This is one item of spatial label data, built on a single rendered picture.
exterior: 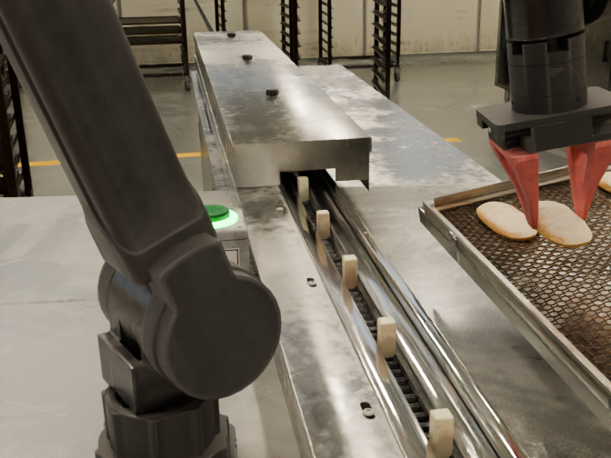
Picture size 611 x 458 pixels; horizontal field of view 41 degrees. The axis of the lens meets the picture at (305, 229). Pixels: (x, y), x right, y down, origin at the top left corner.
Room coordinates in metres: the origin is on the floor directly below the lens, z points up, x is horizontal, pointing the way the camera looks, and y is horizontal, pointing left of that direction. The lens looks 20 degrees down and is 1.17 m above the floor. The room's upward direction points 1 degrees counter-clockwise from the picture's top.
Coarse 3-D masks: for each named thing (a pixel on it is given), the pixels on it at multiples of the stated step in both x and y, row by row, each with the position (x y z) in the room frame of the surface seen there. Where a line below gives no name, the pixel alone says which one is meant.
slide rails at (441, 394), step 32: (288, 192) 1.02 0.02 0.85; (320, 192) 1.01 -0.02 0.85; (320, 256) 0.79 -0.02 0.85; (384, 288) 0.71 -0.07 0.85; (352, 320) 0.64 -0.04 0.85; (416, 352) 0.58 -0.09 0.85; (384, 384) 0.53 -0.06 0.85; (448, 384) 0.53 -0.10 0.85; (416, 448) 0.45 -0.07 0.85; (480, 448) 0.45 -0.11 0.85
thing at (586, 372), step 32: (480, 192) 0.83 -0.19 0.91; (512, 192) 0.82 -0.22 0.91; (544, 192) 0.81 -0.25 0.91; (448, 224) 0.77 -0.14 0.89; (480, 224) 0.76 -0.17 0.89; (480, 256) 0.68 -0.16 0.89; (512, 256) 0.68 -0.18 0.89; (608, 256) 0.64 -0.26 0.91; (512, 288) 0.61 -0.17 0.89; (576, 288) 0.60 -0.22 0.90; (544, 320) 0.55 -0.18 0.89; (576, 320) 0.55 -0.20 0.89; (576, 352) 0.50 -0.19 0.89; (608, 384) 0.46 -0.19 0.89
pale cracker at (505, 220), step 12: (492, 204) 0.78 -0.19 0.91; (504, 204) 0.77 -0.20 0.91; (480, 216) 0.77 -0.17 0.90; (492, 216) 0.75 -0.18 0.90; (504, 216) 0.74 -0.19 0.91; (516, 216) 0.74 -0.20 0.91; (492, 228) 0.74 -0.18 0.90; (504, 228) 0.72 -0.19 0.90; (516, 228) 0.72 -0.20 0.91; (528, 228) 0.71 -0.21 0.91; (516, 240) 0.71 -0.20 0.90
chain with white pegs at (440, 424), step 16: (288, 176) 1.12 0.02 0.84; (304, 176) 1.02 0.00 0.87; (304, 192) 1.01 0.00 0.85; (320, 224) 0.87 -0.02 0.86; (336, 256) 0.82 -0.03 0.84; (352, 256) 0.74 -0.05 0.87; (352, 272) 0.73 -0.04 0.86; (352, 288) 0.73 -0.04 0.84; (368, 320) 0.67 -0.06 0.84; (384, 320) 0.60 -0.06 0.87; (384, 336) 0.59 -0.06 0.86; (384, 352) 0.59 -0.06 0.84; (400, 368) 0.57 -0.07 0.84; (400, 384) 0.56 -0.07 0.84; (416, 400) 0.53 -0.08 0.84; (416, 416) 0.51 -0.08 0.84; (432, 416) 0.46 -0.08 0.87; (448, 416) 0.46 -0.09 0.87; (432, 432) 0.46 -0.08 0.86; (448, 432) 0.46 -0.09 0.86; (432, 448) 0.46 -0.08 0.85; (448, 448) 0.46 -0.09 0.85
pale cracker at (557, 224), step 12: (540, 204) 0.66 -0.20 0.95; (552, 204) 0.66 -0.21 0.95; (564, 204) 0.66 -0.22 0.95; (540, 216) 0.64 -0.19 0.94; (552, 216) 0.63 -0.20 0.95; (564, 216) 0.62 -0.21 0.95; (576, 216) 0.63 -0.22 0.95; (540, 228) 0.62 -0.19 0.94; (552, 228) 0.61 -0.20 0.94; (564, 228) 0.61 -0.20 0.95; (576, 228) 0.60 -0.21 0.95; (588, 228) 0.61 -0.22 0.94; (552, 240) 0.60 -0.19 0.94; (564, 240) 0.59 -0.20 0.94; (576, 240) 0.59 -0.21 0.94; (588, 240) 0.59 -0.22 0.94
